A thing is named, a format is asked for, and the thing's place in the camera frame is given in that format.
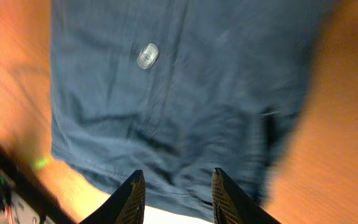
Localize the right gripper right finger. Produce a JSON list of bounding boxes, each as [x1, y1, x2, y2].
[[211, 168, 280, 224]]

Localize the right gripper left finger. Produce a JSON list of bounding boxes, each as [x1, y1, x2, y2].
[[80, 170, 145, 224]]

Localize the dark blue denim shorts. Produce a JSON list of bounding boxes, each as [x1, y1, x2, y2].
[[50, 0, 334, 222]]

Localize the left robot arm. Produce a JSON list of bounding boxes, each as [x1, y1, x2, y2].
[[0, 145, 75, 223]]

